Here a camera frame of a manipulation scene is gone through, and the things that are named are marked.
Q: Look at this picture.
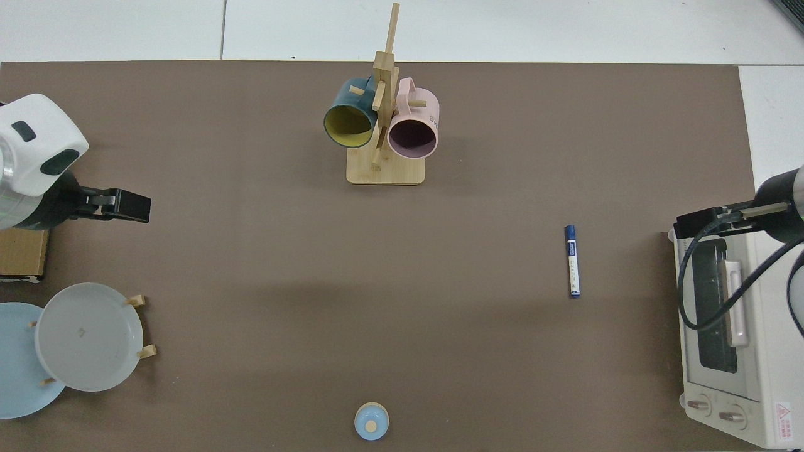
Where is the pale toaster oven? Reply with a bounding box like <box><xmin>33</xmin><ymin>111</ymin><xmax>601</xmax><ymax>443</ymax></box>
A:
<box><xmin>667</xmin><ymin>229</ymin><xmax>804</xmax><ymax>450</ymax></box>

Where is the wooden plate rack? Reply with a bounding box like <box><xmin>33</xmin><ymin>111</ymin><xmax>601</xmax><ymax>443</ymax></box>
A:
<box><xmin>26</xmin><ymin>294</ymin><xmax>158</xmax><ymax>386</ymax></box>

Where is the wire basket with wooden floor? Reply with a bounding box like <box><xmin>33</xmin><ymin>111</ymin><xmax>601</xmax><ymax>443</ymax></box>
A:
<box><xmin>0</xmin><ymin>227</ymin><xmax>51</xmax><ymax>283</ymax></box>

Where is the dark device edge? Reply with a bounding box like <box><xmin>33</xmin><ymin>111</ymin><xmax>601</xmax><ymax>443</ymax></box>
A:
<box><xmin>770</xmin><ymin>0</ymin><xmax>804</xmax><ymax>33</ymax></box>

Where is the brown table cloth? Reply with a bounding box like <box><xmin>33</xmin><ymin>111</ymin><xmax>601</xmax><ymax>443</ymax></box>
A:
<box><xmin>0</xmin><ymin>60</ymin><xmax>758</xmax><ymax>452</ymax></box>

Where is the pink mug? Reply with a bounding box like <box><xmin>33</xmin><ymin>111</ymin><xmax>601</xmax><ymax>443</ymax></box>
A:
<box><xmin>387</xmin><ymin>77</ymin><xmax>440</xmax><ymax>160</ymax></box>

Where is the dark teal mug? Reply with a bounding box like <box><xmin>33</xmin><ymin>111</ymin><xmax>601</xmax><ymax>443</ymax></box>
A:
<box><xmin>323</xmin><ymin>77</ymin><xmax>379</xmax><ymax>149</ymax></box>

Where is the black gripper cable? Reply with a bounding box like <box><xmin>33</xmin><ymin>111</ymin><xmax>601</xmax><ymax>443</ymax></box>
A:
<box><xmin>676</xmin><ymin>210</ymin><xmax>804</xmax><ymax>332</ymax></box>

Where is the wooden cup stand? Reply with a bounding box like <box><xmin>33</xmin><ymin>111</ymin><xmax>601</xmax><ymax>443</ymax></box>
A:
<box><xmin>346</xmin><ymin>3</ymin><xmax>426</xmax><ymax>186</ymax></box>

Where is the blue and white marker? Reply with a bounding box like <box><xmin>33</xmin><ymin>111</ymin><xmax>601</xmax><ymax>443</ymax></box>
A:
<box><xmin>563</xmin><ymin>224</ymin><xmax>582</xmax><ymax>299</ymax></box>

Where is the light blue plate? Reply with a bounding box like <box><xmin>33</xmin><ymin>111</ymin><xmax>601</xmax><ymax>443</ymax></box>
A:
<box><xmin>0</xmin><ymin>302</ymin><xmax>67</xmax><ymax>420</ymax></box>

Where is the grey plate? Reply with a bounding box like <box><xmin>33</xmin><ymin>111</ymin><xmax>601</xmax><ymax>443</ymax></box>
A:
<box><xmin>34</xmin><ymin>282</ymin><xmax>144</xmax><ymax>393</ymax></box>

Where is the small blue round thing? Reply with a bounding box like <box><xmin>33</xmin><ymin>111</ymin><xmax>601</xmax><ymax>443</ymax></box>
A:
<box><xmin>354</xmin><ymin>402</ymin><xmax>390</xmax><ymax>442</ymax></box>

